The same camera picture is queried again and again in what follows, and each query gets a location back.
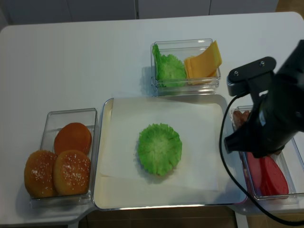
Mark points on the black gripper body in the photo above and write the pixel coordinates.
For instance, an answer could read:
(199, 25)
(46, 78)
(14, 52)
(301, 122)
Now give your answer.
(275, 118)

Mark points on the yellow cheese slices stack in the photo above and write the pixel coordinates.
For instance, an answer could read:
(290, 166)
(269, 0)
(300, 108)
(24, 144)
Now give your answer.
(203, 66)

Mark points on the clear lettuce and cheese container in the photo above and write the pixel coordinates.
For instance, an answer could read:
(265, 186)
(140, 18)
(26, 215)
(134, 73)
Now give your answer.
(183, 49)

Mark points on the green lettuce leaf in container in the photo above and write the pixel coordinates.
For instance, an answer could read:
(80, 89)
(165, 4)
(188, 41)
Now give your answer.
(169, 69)

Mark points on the green lettuce leaf on tray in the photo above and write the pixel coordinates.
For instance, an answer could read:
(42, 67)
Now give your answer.
(159, 149)

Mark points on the brown meat patties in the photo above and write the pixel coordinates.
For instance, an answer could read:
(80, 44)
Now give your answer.
(239, 118)

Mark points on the clear meat and tomato container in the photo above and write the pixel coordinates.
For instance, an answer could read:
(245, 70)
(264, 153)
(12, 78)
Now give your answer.
(289, 155)

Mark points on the red tomato slices stack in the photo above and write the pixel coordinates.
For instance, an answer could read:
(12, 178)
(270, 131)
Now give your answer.
(268, 179)

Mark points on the white paper sheet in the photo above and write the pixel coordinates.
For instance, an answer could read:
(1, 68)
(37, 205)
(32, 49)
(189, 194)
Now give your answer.
(197, 125)

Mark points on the silver metal tray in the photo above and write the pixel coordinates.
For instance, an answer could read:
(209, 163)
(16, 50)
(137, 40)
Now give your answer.
(120, 193)

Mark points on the plain brown bun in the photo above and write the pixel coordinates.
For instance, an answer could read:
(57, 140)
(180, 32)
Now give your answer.
(74, 136)

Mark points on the sesame bun front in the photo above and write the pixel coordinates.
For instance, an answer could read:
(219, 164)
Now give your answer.
(71, 173)

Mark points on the sesame bun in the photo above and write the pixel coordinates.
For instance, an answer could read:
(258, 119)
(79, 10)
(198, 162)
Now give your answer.
(71, 173)
(38, 174)

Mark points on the clear bun container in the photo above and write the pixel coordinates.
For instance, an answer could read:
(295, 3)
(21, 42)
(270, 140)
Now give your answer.
(54, 123)

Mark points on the sesame bun left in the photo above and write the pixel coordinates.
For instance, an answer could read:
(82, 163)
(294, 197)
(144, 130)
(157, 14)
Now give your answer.
(38, 174)

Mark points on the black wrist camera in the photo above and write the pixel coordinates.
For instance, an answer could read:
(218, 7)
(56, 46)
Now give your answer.
(254, 77)

